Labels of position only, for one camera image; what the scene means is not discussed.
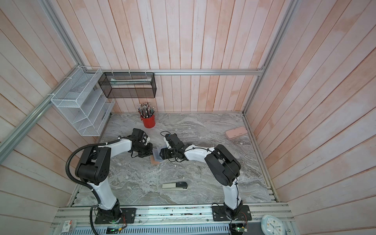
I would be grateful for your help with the white wire mesh shelf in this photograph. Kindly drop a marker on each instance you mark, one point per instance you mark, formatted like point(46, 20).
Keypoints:
point(83, 103)

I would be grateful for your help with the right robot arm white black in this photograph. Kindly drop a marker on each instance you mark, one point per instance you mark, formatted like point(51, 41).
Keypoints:
point(223, 165)

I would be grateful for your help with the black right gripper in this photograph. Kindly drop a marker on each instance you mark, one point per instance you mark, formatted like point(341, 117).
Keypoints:
point(165, 153)

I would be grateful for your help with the white wall clock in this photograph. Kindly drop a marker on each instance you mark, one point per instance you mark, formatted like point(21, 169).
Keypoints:
point(271, 225)

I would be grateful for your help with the bundle of pencils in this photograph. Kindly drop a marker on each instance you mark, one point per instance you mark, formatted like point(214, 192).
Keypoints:
point(145, 110)

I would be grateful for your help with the aluminium front rail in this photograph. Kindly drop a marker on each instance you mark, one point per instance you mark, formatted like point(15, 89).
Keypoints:
point(196, 219)

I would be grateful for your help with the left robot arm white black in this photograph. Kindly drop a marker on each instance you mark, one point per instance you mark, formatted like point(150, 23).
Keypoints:
point(94, 167)

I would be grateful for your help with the pink pencil case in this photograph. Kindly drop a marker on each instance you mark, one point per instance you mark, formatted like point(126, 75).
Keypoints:
point(236, 133)

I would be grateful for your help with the black mesh wall basket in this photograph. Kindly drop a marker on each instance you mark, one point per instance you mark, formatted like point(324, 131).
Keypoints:
point(128, 85)

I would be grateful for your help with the clear acrylic tiered organizer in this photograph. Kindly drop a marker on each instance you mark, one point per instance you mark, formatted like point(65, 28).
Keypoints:
point(186, 132)

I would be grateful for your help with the red pencil cup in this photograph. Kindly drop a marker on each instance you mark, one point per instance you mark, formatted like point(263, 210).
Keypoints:
point(149, 122)

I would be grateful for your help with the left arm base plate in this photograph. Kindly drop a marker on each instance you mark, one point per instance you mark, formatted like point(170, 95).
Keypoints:
point(116, 216)

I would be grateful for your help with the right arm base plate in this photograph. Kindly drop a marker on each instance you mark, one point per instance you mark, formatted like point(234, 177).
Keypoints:
point(224, 213)

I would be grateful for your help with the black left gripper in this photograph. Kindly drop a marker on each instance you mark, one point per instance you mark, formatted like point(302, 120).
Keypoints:
point(149, 152)

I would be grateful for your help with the small white label box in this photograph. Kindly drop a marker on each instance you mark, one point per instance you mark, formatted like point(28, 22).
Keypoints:
point(68, 226)

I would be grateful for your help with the beige black stapler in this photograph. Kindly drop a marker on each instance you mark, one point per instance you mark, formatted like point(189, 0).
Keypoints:
point(175, 186)

